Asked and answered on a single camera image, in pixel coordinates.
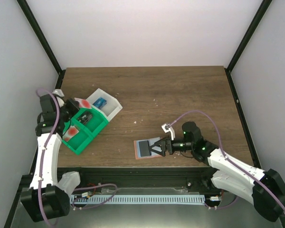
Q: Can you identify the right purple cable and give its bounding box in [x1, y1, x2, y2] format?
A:
[171, 110, 285, 217]

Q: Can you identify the black frame post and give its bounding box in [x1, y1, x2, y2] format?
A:
[17, 0, 63, 75]
[227, 0, 274, 72]

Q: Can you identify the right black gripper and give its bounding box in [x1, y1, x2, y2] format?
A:
[149, 136, 193, 157]

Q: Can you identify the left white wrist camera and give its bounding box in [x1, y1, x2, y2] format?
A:
[52, 89, 65, 107]

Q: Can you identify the green plastic bin middle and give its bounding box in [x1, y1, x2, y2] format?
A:
[71, 107, 109, 138]

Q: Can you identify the light blue slotted cable duct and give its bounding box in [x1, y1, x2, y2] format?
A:
[70, 195, 205, 206]

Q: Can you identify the blue card in bin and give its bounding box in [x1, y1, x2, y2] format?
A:
[93, 97, 107, 109]

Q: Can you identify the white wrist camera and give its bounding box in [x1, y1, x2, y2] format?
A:
[52, 89, 65, 107]
[161, 123, 175, 140]

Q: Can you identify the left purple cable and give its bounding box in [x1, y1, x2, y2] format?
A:
[36, 88, 118, 226]

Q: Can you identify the grey black card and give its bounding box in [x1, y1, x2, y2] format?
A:
[138, 141, 150, 157]

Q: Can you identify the white plastic bin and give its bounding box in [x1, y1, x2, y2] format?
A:
[87, 88, 123, 122]

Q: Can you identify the right black frame post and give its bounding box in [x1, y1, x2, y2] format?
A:
[227, 0, 274, 72]

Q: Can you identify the left black frame post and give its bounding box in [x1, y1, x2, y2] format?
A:
[17, 0, 63, 75]

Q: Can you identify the red dot card in bin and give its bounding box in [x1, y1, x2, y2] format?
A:
[62, 126, 79, 142]

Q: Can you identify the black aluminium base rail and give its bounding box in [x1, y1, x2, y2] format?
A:
[57, 167, 221, 194]

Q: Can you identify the purple cable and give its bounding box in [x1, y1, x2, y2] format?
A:
[36, 88, 118, 226]
[171, 110, 285, 217]

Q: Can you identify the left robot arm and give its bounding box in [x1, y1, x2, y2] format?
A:
[20, 89, 88, 222]

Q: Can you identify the black card in bin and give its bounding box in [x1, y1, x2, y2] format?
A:
[77, 111, 93, 125]

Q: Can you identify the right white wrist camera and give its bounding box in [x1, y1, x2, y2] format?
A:
[161, 123, 175, 140]

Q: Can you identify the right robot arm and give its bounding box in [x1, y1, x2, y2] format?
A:
[149, 122, 285, 222]

